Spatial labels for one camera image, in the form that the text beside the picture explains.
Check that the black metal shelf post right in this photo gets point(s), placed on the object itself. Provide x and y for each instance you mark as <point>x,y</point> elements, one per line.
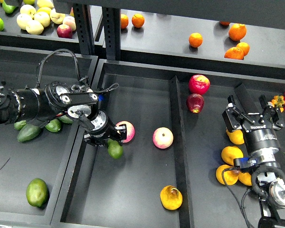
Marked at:
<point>112,32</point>

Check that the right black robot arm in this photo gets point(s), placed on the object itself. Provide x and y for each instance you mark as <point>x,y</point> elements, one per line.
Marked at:
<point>269,211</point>

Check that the orange small right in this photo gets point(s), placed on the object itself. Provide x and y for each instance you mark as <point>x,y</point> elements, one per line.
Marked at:
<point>245,47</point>

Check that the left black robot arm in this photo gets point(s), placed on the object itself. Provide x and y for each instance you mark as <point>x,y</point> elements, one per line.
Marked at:
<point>78,102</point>

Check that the black metal shelf post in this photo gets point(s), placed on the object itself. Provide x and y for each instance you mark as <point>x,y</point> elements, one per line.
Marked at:
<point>84,28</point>
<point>112,32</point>

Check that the orange front right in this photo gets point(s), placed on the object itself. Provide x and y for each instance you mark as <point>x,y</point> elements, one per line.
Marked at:
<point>234,53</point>

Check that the yellow pear with stem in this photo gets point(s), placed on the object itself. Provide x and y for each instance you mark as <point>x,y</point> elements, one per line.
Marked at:
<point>236,137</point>

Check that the dark red apple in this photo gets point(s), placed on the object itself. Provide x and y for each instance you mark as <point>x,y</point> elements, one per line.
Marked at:
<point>195,103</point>

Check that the avocado far left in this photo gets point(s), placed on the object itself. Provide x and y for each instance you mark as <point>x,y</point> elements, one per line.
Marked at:
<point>19,125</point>

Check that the avocado centre small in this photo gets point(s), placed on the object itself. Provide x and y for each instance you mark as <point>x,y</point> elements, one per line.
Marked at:
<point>54,126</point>

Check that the pink apple right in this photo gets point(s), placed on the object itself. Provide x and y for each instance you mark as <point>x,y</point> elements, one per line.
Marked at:
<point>162,138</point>

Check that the pale peach on shelf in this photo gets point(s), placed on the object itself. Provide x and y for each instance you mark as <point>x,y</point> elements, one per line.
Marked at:
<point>70,21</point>

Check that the pale yellow pear front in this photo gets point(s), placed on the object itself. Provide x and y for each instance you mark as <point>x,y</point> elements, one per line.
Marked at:
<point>34,27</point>

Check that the orange on shelf centre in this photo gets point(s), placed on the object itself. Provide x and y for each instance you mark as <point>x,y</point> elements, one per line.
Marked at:
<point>195,40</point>

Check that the black metal shelf post left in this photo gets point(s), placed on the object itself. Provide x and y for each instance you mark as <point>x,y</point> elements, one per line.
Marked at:
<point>84,28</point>

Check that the pale yellow pear right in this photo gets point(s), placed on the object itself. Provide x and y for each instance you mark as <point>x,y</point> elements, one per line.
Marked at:
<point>56,17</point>

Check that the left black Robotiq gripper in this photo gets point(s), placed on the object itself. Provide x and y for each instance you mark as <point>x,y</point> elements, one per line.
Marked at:
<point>103,130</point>

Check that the pink apple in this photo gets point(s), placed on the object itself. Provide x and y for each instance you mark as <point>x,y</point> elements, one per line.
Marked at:
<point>162,138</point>
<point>130,130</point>

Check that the red apple on shelf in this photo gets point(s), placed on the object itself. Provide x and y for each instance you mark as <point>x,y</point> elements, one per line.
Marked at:
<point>64,31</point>

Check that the pink apple left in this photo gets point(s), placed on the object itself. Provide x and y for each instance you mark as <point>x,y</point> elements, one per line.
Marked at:
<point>130,130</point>

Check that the orange on shelf left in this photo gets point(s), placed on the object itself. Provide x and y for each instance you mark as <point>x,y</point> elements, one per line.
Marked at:
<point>138,20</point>

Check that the pale yellow pear left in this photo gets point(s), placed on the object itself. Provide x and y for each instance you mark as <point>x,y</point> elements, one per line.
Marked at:
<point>22,20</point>

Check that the pale yellow pear centre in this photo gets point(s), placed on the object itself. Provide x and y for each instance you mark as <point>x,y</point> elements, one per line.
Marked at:
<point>43,18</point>

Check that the yellow pear hidden centre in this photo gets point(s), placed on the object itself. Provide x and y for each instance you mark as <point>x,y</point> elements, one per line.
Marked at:
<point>245,178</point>

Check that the black bin divider centre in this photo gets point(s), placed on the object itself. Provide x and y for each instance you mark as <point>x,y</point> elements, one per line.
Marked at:
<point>186,217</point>

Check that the orange under shelf edge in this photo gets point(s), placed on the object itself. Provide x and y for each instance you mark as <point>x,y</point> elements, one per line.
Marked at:
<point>224,23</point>

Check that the orange half hidden by post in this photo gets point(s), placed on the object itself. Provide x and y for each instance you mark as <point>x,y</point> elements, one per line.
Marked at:
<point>124,21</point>

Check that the large orange on shelf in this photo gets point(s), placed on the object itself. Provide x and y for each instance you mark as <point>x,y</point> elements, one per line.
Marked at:
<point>237,32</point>

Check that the avocado bottom long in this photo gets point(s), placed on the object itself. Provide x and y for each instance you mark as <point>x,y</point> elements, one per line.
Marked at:
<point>28,132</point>

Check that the orange cherry tomato bunch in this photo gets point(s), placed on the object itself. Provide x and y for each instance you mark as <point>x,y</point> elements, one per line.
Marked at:
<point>278,102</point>

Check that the bright red apple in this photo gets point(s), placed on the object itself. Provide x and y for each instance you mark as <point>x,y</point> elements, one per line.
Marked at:
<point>199,84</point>

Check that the avocado middle right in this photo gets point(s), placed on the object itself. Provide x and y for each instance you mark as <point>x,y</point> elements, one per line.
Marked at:
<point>66,120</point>

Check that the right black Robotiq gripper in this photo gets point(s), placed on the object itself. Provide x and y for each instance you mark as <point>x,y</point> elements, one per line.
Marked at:
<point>260,137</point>

